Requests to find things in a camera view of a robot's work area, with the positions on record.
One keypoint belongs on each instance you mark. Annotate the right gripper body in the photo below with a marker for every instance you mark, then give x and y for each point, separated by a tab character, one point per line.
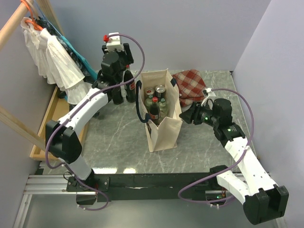
203	114

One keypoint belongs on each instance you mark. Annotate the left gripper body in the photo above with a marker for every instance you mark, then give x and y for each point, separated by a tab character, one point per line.
125	56

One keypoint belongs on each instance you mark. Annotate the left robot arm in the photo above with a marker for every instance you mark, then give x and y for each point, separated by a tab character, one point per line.
62	136

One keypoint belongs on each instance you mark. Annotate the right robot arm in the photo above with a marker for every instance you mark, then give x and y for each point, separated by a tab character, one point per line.
262	199

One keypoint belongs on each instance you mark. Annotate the cream canvas tote bag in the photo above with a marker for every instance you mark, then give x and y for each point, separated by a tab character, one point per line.
162	136

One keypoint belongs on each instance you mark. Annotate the green cap bottle right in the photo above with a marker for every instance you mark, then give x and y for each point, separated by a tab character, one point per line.
163	108

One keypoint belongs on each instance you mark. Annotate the green cap bottle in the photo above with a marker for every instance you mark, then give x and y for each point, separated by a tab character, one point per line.
163	108
148	102

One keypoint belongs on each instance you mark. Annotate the red plaid folded cloth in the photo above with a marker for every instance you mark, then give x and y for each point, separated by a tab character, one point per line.
191	86

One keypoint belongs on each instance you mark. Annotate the teal garment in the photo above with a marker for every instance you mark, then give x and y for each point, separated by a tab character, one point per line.
80	61

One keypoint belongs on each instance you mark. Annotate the tall dark can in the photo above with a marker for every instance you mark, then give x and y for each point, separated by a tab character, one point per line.
160	91

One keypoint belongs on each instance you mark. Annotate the green cap bottle left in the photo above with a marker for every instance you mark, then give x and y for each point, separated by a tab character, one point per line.
148	102

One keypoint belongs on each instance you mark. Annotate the dark floral garment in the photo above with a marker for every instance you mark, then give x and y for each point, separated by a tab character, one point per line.
68	69

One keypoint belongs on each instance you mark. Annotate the white pleated garment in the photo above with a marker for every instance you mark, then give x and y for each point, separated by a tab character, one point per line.
36	48

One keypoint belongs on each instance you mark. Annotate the orange hanger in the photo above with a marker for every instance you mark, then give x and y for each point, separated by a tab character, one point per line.
31	14

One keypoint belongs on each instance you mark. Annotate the black base beam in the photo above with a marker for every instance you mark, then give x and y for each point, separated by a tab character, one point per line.
157	186

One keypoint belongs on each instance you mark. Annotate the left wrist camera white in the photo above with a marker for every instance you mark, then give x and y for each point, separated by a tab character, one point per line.
113	42

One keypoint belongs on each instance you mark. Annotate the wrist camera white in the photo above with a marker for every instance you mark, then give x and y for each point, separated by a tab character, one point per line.
208	94
113	42

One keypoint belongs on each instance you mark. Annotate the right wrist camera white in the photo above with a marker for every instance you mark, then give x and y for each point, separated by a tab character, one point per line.
208	94

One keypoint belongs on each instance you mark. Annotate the aluminium frame rail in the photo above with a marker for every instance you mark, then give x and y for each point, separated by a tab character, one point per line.
38	185

